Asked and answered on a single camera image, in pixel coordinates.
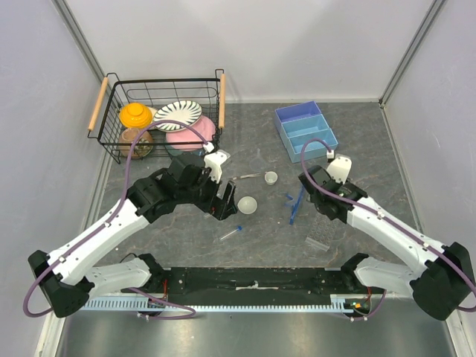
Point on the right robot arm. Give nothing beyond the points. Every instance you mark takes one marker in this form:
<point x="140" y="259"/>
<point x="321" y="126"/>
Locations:
<point x="437" y="276"/>

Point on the yellow bowl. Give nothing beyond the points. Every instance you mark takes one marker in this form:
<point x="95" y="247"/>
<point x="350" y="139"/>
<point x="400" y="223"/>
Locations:
<point x="135" y="115"/>

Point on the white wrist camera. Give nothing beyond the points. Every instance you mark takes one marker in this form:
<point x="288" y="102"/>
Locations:
<point x="338" y="167"/>
<point x="214" y="160"/>

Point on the light blue front bin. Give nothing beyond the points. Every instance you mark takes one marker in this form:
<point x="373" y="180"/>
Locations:
<point x="313" y="150"/>

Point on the white dome lid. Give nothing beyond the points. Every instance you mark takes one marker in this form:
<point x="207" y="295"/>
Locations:
<point x="247" y="205"/>

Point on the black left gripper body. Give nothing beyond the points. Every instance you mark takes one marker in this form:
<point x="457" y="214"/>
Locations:
<point x="210" y="201"/>

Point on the pink plate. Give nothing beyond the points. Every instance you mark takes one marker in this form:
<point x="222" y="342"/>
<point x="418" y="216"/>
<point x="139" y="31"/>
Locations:
<point x="187" y="140"/>

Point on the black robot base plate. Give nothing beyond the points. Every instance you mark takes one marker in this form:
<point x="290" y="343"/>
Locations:
<point x="252" y="286"/>

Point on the small white cup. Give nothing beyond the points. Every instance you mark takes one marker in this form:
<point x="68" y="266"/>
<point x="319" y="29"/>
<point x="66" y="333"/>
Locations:
<point x="270" y="177"/>

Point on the cream bowl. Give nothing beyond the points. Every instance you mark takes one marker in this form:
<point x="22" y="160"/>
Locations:
<point x="152" y="111"/>

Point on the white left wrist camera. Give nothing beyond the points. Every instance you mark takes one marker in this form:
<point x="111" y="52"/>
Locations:
<point x="214" y="160"/>

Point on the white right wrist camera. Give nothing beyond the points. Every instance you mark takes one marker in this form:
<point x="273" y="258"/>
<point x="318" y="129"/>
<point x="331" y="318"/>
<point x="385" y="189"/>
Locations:
<point x="338" y="167"/>

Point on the clear plastic funnel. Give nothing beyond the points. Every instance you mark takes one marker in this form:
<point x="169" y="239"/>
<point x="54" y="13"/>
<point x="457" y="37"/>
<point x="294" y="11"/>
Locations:
<point x="257" y="163"/>

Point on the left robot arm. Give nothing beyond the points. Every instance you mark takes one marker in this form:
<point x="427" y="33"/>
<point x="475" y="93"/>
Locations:
<point x="69" y="276"/>

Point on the black wire basket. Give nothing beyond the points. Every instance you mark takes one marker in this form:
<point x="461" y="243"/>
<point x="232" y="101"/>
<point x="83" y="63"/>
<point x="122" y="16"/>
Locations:
<point x="105" y="125"/>

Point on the light blue cable duct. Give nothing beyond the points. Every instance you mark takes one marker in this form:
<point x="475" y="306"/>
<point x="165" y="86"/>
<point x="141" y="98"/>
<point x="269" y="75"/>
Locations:
<point x="139" y="303"/>

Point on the clear acrylic tube rack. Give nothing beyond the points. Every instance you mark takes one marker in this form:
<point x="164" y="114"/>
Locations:
<point x="320" y="233"/>

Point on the striped white plate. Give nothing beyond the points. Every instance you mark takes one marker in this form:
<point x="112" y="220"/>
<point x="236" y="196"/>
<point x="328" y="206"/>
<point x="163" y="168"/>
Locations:
<point x="170" y="118"/>

